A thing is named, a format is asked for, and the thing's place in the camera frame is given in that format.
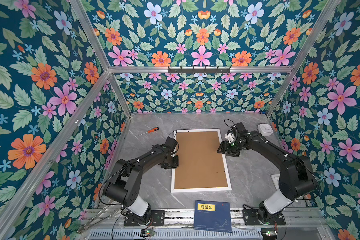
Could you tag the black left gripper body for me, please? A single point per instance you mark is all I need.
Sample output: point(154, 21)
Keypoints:
point(173, 163)

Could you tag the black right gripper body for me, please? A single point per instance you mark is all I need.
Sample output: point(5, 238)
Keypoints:
point(232, 148)

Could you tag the white picture frame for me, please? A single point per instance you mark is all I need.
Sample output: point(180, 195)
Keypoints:
point(172, 180)

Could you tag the brown frame backing board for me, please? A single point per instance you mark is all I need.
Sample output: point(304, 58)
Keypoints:
point(199, 159)

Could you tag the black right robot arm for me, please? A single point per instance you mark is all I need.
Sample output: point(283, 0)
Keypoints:
point(296, 173)

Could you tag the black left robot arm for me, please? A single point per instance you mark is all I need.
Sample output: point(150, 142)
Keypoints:
point(124, 184)

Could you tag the white round device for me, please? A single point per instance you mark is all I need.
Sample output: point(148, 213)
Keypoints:
point(265, 129)

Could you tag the blue booklet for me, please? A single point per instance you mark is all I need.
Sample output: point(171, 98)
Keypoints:
point(212, 216)

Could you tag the small circuit board left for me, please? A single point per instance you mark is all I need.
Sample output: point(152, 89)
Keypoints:
point(147, 233)

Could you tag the small circuit board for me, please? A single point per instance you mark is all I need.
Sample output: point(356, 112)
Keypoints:
point(147, 233)
point(269, 235)

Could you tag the small circuit board right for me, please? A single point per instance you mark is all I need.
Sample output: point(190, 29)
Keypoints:
point(269, 235)

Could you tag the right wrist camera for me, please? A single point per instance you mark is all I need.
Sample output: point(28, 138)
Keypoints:
point(230, 137)

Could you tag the orange handled screwdriver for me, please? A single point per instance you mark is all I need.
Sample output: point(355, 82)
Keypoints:
point(150, 131)

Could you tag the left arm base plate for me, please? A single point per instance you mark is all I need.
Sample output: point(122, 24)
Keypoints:
point(154, 218)

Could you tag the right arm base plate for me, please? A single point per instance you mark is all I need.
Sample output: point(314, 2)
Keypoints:
point(254, 217)

